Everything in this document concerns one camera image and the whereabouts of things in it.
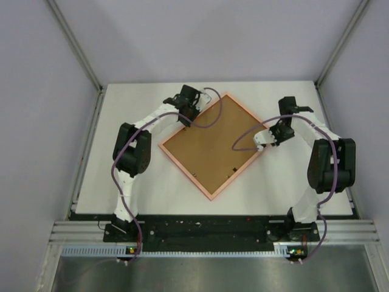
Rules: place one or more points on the left aluminium corner post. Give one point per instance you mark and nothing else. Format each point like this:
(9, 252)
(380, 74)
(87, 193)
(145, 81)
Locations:
(73, 43)

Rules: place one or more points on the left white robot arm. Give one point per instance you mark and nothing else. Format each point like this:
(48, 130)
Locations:
(132, 150)

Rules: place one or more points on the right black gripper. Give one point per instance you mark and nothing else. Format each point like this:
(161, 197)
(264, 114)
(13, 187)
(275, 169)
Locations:
(279, 140)

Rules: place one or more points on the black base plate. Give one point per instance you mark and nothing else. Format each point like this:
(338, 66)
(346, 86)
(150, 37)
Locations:
(211, 228)

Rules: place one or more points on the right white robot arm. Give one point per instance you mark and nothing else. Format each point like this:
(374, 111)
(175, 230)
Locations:
(332, 163)

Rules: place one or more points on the aluminium corner post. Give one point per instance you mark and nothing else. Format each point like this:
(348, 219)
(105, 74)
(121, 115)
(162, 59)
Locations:
(73, 43)
(345, 37)

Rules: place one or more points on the white slotted cable duct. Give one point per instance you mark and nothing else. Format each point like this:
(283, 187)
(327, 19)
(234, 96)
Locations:
(127, 252)

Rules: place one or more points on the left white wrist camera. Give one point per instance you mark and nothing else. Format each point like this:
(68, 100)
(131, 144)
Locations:
(205, 98)

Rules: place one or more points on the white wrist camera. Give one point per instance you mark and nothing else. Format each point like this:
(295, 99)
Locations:
(205, 98)
(264, 138)

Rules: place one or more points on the red picture frame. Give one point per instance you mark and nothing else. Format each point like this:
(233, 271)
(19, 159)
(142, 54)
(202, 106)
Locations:
(165, 146)

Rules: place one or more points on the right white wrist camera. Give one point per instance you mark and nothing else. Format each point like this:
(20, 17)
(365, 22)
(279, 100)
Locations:
(264, 138)

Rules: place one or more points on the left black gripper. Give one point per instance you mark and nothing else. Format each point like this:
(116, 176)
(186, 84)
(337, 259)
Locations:
(196, 111)

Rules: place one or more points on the right aluminium corner post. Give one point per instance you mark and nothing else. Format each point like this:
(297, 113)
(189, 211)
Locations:
(345, 37)

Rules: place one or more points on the aluminium front rail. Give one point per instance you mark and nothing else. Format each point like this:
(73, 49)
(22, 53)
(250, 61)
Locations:
(339, 232)

